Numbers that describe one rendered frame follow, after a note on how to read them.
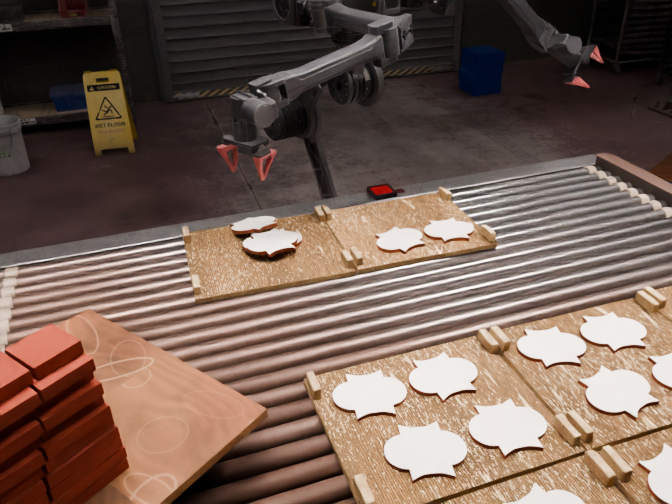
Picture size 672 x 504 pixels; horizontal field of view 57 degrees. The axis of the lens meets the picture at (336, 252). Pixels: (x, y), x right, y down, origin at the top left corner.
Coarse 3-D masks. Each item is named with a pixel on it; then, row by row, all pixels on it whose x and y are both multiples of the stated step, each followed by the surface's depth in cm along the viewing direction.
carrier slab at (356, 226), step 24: (336, 216) 187; (360, 216) 187; (384, 216) 187; (408, 216) 186; (432, 216) 186; (456, 216) 186; (360, 240) 174; (432, 240) 174; (480, 240) 173; (384, 264) 163; (408, 264) 166
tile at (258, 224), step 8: (264, 216) 185; (232, 224) 180; (240, 224) 179; (248, 224) 179; (256, 224) 178; (264, 224) 177; (272, 224) 178; (240, 232) 174; (248, 232) 174; (256, 232) 175
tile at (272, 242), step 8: (272, 232) 172; (280, 232) 172; (288, 232) 172; (256, 240) 168; (264, 240) 168; (272, 240) 168; (280, 240) 168; (288, 240) 168; (296, 240) 168; (248, 248) 165; (256, 248) 164; (264, 248) 164; (272, 248) 164; (280, 248) 164; (288, 248) 165
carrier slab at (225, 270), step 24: (312, 216) 187; (192, 240) 176; (216, 240) 176; (240, 240) 176; (312, 240) 175; (336, 240) 175; (192, 264) 165; (216, 264) 165; (240, 264) 165; (264, 264) 164; (288, 264) 164; (312, 264) 164; (336, 264) 164; (216, 288) 155; (240, 288) 155; (264, 288) 155
